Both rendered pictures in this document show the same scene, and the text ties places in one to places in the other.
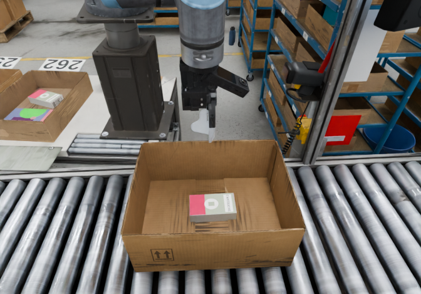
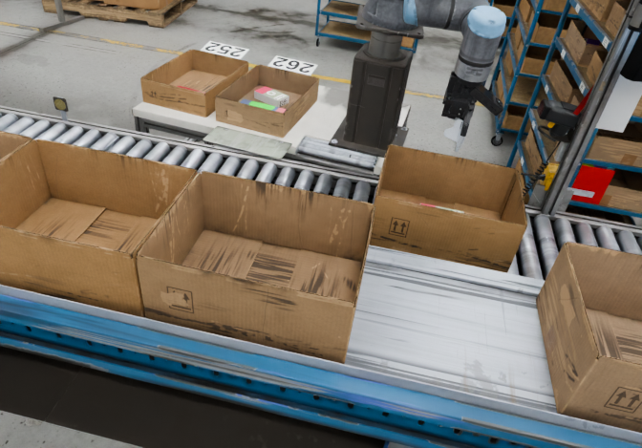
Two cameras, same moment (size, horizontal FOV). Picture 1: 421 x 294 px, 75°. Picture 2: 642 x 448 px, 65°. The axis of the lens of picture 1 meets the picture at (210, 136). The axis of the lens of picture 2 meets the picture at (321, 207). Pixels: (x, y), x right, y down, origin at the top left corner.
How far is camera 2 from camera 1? 0.83 m
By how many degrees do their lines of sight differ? 10
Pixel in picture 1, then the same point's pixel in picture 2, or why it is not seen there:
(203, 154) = (441, 169)
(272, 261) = (490, 263)
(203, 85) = (465, 97)
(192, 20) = (474, 44)
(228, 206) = not seen: hidden behind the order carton
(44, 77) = (270, 74)
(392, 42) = not seen: outside the picture
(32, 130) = (268, 120)
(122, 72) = (376, 80)
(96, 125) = (324, 133)
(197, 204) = not seen: hidden behind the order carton
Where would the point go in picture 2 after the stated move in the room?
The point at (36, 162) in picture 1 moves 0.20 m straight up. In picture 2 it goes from (268, 150) to (270, 97)
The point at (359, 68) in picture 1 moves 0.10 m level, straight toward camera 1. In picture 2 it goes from (616, 117) to (603, 126)
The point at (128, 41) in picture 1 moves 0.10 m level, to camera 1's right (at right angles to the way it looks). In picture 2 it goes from (391, 52) to (420, 57)
